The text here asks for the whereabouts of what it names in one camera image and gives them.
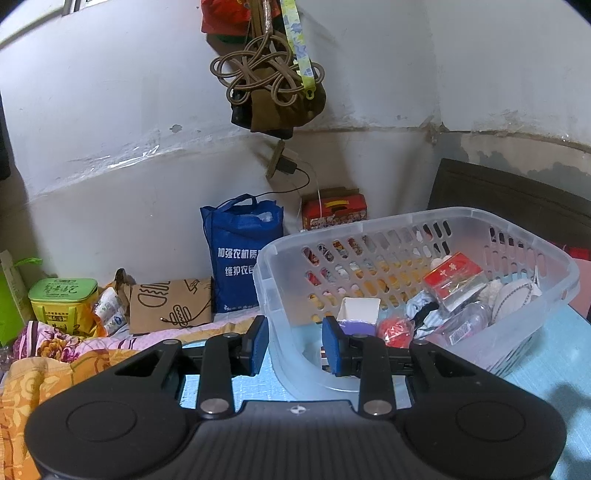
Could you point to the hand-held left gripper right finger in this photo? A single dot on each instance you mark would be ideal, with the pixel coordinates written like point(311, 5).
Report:
point(332, 346)

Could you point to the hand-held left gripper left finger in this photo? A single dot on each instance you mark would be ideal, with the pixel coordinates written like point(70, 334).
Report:
point(258, 344)

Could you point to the white and purple box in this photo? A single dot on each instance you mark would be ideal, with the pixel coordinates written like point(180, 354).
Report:
point(358, 311)

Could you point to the clear plastic basket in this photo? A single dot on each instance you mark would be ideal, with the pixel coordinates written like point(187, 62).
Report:
point(295, 295)

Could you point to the red mesh ball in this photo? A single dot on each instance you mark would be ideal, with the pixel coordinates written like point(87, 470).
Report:
point(395, 332)

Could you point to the blue tote bag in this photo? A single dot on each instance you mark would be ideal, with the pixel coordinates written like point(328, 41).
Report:
point(242, 256)

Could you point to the striped cloth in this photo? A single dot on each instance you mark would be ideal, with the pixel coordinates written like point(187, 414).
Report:
point(422, 316)

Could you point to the brown paper bag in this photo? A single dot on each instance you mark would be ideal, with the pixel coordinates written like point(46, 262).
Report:
point(168, 307)

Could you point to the clear plastic bottle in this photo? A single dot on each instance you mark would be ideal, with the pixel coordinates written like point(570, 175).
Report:
point(461, 323)

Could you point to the red gift box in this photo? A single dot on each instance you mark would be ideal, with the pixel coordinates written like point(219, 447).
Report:
point(334, 210)

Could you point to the red cigarette pack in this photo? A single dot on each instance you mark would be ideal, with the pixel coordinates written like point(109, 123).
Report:
point(452, 274)

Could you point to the white snack packet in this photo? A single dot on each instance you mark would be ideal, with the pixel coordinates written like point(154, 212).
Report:
point(110, 311)

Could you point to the white round pouch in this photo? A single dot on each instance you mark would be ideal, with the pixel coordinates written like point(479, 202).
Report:
point(512, 295)

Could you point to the green tin box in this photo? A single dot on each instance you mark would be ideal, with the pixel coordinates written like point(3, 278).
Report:
point(62, 297)

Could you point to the floral blanket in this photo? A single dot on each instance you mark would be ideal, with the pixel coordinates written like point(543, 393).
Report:
point(55, 344)

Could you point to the dark wooden headboard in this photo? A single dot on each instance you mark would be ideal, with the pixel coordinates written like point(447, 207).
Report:
point(508, 189)

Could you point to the orange blanket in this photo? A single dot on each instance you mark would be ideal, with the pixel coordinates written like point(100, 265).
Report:
point(27, 392)

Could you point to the brown hanging bag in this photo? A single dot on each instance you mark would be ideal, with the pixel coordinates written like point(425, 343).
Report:
point(281, 108)

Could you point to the green paper bag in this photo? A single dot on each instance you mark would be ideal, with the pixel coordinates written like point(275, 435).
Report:
point(10, 300)

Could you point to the dark hanging clothing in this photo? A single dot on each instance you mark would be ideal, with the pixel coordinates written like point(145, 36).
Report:
point(3, 138)

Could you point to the red hanging cloth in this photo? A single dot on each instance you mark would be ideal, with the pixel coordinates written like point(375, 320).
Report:
point(221, 18)

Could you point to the black wall charger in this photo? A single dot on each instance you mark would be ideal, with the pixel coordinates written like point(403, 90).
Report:
point(284, 164)

